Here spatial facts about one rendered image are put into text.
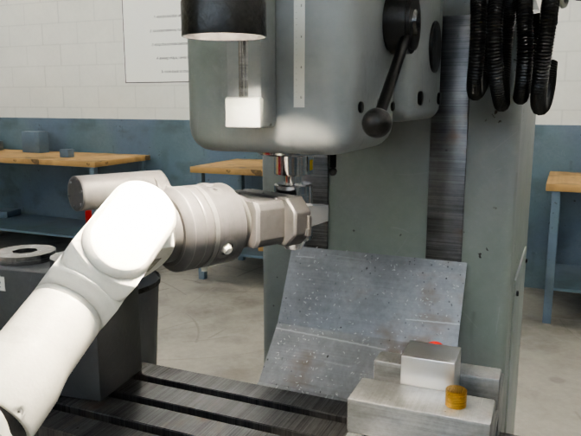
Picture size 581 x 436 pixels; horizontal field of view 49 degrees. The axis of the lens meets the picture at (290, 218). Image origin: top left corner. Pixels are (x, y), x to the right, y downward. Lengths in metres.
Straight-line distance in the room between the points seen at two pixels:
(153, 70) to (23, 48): 1.55
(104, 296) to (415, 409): 0.34
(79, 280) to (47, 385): 0.09
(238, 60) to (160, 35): 5.34
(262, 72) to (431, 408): 0.39
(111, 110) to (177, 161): 0.86
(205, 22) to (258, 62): 0.12
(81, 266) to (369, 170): 0.68
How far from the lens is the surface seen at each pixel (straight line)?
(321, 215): 0.76
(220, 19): 0.53
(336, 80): 0.65
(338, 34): 0.65
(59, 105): 6.73
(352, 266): 1.14
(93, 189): 0.63
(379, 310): 1.12
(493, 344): 1.15
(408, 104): 0.83
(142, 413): 0.95
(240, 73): 0.65
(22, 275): 0.99
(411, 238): 1.12
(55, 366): 0.53
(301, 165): 0.74
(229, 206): 0.66
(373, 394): 0.73
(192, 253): 0.64
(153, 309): 2.73
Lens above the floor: 1.37
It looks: 10 degrees down
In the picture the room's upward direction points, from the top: straight up
